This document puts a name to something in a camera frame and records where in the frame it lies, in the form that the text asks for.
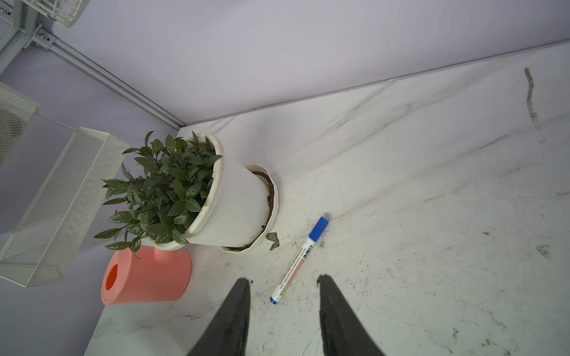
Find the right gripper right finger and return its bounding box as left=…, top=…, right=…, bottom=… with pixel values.
left=317, top=274, right=384, bottom=356

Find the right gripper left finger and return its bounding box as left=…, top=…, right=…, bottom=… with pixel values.
left=188, top=277, right=251, bottom=355

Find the pink watering can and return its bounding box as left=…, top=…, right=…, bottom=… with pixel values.
left=101, top=246, right=192, bottom=306

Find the white plant saucer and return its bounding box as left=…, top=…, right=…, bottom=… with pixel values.
left=218, top=164, right=279, bottom=255

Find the potted green plant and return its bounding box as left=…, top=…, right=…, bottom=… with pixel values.
left=95, top=133, right=269, bottom=252

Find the lower white mesh shelf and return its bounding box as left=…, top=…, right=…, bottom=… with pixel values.
left=1, top=128, right=129, bottom=287

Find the white mesh shelf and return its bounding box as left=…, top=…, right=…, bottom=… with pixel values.
left=1, top=128, right=129, bottom=287
left=0, top=82, right=39, bottom=163

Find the upper white mesh shelf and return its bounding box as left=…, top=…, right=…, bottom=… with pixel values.
left=0, top=82, right=39, bottom=163

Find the white wire wall basket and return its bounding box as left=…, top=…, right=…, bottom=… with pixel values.
left=22, top=0, right=89, bottom=28

